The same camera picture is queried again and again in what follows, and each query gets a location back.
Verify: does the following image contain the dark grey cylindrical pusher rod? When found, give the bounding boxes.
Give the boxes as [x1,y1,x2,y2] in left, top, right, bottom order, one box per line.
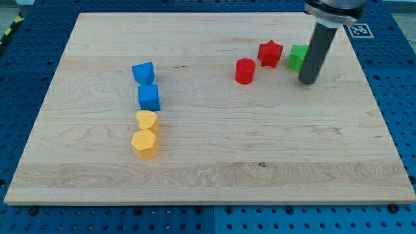
[298,23,337,85]

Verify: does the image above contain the green star block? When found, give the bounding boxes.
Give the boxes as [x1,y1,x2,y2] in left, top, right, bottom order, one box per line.
[287,45,308,72]

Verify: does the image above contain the red star block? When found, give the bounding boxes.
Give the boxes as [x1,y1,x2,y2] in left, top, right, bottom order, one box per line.
[257,40,283,68]

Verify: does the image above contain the black white fiducial marker tag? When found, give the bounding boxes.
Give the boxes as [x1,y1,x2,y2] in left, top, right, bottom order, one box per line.
[347,23,374,38]

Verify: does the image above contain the red cylinder block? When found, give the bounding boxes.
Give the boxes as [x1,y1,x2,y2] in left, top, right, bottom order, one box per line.
[235,58,256,85]

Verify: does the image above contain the light wooden board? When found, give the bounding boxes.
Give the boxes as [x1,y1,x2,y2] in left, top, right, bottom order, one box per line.
[5,13,415,205]

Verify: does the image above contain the blue triangular prism block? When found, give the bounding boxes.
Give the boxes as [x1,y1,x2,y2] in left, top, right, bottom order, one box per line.
[131,62,155,85]

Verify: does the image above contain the blue cube block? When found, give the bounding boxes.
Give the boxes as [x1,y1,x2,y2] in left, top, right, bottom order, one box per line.
[138,84,161,111]

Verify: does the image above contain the yellow heart block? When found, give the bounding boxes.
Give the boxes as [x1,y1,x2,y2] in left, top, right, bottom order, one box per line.
[135,110,159,134]

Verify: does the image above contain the yellow hexagon block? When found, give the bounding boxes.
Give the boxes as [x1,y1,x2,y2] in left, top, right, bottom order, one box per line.
[131,129,159,161]

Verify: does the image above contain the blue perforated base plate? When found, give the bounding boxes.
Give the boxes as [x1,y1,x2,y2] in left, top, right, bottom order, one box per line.
[1,1,415,233]

